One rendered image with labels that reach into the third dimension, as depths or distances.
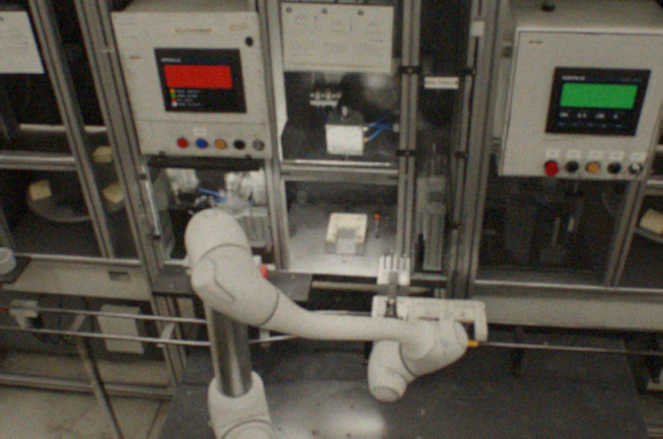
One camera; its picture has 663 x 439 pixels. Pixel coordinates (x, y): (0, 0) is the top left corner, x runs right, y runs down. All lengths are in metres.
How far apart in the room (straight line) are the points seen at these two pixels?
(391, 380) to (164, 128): 1.00
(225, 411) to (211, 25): 1.06
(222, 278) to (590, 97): 1.09
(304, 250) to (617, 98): 1.17
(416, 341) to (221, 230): 0.55
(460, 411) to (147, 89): 1.38
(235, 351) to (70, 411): 1.65
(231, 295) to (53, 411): 2.03
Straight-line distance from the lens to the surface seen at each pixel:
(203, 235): 1.53
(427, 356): 1.70
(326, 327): 1.58
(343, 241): 2.43
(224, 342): 1.74
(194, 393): 2.31
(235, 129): 2.02
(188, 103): 1.99
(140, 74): 2.03
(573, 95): 1.90
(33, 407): 3.39
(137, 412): 3.20
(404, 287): 2.04
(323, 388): 2.26
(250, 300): 1.43
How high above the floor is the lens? 2.43
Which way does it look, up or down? 34 degrees down
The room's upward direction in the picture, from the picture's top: 2 degrees counter-clockwise
